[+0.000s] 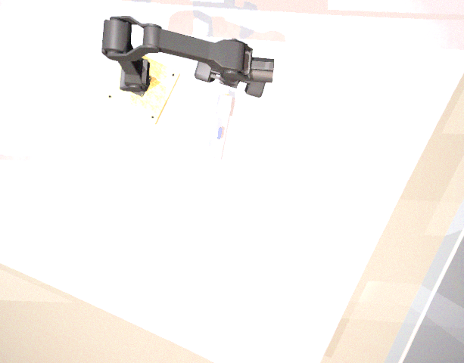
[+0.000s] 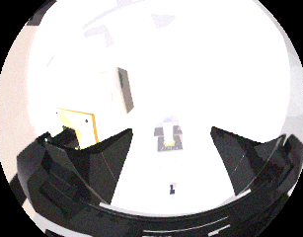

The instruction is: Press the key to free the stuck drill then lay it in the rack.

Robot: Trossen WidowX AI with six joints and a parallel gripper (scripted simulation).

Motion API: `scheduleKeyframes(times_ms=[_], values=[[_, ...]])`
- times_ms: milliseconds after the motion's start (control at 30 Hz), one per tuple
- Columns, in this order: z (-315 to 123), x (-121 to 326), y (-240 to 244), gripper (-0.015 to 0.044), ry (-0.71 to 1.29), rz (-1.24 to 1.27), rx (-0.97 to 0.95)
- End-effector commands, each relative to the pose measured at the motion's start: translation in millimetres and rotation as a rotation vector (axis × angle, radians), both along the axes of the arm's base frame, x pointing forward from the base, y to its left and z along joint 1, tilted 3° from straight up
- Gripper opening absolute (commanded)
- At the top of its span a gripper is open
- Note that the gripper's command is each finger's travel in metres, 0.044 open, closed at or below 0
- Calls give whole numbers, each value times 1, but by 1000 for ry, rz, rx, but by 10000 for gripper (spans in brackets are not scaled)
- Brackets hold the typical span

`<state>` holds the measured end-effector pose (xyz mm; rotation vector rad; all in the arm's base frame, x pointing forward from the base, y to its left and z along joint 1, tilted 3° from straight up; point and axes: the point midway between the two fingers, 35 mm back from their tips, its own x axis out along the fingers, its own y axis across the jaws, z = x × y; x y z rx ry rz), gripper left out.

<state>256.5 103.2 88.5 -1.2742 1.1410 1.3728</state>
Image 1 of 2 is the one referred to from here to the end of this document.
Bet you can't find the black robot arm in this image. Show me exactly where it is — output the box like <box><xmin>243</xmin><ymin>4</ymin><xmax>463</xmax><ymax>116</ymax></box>
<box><xmin>101</xmin><ymin>16</ymin><xmax>274</xmax><ymax>97</ymax></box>

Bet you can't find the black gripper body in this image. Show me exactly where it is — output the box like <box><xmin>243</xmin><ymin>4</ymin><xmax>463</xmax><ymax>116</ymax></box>
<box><xmin>195</xmin><ymin>62</ymin><xmax>266</xmax><ymax>98</ymax></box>

